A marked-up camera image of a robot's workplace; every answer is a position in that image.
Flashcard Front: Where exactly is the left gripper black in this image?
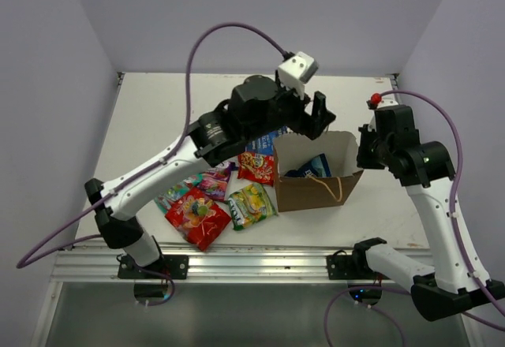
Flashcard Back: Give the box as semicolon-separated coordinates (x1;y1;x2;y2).
245;69;335;143

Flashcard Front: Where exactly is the brown paper bag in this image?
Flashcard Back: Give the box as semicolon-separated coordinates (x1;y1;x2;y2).
273;131;363;212

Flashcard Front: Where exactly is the Burts sea salt chips bag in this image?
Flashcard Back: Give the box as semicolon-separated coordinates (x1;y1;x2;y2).
283;153;332;178

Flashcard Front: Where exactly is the blue Kettle chips bag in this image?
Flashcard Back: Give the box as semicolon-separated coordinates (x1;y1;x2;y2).
245;126;290;156

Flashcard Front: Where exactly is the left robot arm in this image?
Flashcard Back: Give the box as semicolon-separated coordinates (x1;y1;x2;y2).
84;75;336;278

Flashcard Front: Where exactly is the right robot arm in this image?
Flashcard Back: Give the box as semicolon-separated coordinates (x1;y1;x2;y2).
351;100;504;321

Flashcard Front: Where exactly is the red snack sticks bag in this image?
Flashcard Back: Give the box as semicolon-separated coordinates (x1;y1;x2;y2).
238;152;275;186

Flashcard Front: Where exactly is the yellow green Fox's candy bag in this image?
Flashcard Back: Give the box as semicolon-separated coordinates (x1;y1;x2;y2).
226;183;278;231

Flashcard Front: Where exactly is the purple Fox's berries candy bag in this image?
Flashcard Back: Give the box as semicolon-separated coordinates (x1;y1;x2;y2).
197;162;235;202

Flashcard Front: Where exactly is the red fruit candy bag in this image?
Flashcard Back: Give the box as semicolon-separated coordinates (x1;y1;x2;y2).
165;187;231;252

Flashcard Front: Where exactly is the teal red candy bag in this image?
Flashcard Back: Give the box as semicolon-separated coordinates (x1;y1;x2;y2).
154;173;203;214

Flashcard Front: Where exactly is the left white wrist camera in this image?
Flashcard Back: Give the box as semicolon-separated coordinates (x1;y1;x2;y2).
276;51;319;99

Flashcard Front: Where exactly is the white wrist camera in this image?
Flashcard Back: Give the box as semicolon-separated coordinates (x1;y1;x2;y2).
367;93;398;110
276;51;319;99

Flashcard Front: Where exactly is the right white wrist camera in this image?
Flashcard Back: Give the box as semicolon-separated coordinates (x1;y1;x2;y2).
367;93;398;110

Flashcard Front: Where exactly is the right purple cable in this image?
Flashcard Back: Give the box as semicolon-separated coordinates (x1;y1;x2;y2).
380;89;505;331

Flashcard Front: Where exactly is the purple cable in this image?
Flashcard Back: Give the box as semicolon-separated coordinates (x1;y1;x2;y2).
380;89;505;331
16;22;291;270

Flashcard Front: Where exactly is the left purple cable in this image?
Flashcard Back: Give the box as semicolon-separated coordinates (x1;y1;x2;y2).
16;22;291;270

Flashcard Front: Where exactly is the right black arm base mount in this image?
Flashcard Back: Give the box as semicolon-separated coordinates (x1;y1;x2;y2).
326;249;370;280

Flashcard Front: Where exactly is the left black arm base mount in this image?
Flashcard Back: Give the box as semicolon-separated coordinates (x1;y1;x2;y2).
116;254;189;280

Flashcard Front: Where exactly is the aluminium rail frame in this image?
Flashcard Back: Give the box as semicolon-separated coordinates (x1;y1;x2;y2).
50;71;447;285

